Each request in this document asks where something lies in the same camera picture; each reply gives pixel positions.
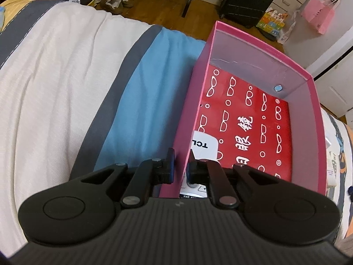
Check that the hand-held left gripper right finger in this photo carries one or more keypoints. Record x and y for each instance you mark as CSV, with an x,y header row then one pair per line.
x,y
190,172

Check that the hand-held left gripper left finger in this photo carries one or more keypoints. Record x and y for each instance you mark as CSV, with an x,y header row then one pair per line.
x,y
170,168

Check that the white remote control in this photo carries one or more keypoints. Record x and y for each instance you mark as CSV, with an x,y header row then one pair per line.
x,y
205,150

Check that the pink cardboard box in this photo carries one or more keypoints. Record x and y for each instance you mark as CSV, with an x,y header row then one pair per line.
x,y
248,58

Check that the red glasses-pattern cloth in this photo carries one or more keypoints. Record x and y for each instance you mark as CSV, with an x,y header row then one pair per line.
x,y
234,105

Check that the striped bed sheet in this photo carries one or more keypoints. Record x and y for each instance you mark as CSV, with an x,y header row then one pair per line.
x,y
69,74

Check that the white cards on mat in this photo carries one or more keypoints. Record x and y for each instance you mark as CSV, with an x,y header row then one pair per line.
x,y
331,168

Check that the printed fluffy blanket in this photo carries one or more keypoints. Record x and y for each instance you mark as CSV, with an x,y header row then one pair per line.
x,y
343,149

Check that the colourful gift bag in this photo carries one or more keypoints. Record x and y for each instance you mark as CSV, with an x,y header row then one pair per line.
x,y
271,22

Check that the white wardrobe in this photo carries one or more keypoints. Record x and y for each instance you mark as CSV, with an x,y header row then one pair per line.
x,y
331,74

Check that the clear plastic bag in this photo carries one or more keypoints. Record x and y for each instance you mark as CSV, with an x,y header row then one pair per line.
x,y
289,30

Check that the black suitcase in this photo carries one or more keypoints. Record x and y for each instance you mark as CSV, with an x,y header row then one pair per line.
x,y
248,0

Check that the pink paper bag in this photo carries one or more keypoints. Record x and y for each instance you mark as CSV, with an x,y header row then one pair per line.
x,y
318,13

